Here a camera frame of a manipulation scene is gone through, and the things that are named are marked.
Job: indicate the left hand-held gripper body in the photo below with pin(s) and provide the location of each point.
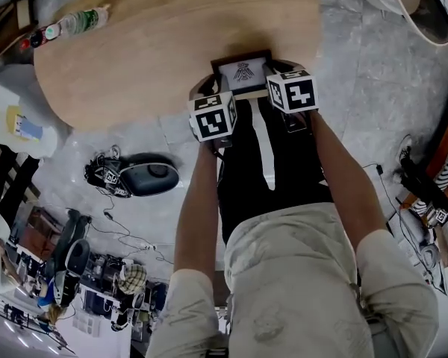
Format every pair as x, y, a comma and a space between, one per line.
211, 121

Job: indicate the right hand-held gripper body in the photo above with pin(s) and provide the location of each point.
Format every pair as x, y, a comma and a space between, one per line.
296, 95

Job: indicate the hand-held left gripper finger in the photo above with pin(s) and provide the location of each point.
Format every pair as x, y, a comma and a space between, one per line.
217, 86
199, 88

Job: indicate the black framed picture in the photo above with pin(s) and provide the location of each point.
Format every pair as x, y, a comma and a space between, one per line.
244, 71

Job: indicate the person's right forearm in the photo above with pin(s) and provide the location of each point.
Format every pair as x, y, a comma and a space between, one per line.
343, 185

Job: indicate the person's left forearm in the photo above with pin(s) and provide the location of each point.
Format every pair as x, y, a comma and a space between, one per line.
198, 207

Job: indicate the wooden coffee table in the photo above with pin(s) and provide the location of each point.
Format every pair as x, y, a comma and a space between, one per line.
142, 58

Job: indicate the person's black trousers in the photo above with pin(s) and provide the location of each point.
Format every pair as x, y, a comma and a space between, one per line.
239, 170

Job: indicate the dark grey floor pod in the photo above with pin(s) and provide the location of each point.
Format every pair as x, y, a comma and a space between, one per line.
149, 179

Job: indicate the clear water bottle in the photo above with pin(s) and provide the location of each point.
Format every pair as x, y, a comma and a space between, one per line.
82, 21

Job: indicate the round beige side table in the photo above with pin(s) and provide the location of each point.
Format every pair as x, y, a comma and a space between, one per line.
433, 32

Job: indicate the dark cola bottle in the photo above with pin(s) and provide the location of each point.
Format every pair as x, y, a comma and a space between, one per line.
37, 39

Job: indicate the blue book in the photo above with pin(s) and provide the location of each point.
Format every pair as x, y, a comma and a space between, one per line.
31, 129

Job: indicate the person's beige shirt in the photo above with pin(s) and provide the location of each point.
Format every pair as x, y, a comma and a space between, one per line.
291, 282

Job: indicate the white yellow book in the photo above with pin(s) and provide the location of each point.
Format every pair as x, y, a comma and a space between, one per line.
18, 123

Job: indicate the grey black spare device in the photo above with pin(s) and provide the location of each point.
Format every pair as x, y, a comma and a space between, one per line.
76, 256

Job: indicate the wooden armchair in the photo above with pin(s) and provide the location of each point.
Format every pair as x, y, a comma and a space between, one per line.
7, 32

